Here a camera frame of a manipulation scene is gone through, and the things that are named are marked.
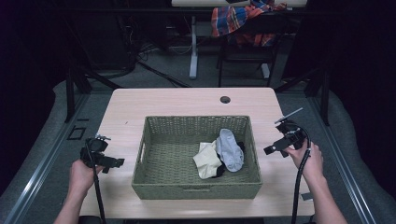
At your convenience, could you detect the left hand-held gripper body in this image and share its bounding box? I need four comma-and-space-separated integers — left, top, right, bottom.
79, 133, 112, 171

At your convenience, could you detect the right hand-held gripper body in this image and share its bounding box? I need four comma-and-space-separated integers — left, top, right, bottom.
274, 107, 308, 150

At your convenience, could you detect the black sock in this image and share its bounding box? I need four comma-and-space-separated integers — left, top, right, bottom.
212, 141, 248, 179

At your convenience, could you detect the light grey sock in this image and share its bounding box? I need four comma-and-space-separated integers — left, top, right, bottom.
215, 128, 246, 174

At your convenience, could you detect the green woven basket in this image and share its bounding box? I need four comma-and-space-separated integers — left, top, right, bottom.
131, 115, 263, 201

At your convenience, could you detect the cream sock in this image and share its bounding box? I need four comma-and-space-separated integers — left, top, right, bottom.
192, 140, 224, 180

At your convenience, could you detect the person's left hand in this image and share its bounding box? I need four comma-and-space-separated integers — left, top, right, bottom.
68, 158, 106, 198

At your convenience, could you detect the person's right hand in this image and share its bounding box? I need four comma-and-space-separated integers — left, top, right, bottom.
283, 141, 325, 184

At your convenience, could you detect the black metal stand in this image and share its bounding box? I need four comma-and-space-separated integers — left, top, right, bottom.
274, 63, 332, 127
61, 18, 123, 124

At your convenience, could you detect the black chair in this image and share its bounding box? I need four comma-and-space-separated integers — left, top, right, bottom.
217, 12, 292, 88

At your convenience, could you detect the white table leg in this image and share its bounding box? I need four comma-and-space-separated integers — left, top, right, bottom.
189, 15, 200, 80

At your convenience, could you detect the plaid cloth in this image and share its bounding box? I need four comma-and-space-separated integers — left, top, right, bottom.
210, 0, 288, 48

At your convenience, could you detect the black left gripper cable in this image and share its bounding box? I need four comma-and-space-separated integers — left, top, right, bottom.
85, 143, 107, 224

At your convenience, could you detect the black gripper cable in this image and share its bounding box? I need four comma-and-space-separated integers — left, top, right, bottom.
290, 123, 313, 224
85, 143, 107, 224

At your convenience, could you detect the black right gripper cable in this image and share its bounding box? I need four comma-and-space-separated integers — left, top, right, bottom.
290, 123, 313, 224

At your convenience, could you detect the floor cable bundle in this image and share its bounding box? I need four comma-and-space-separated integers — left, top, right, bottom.
118, 12, 192, 89

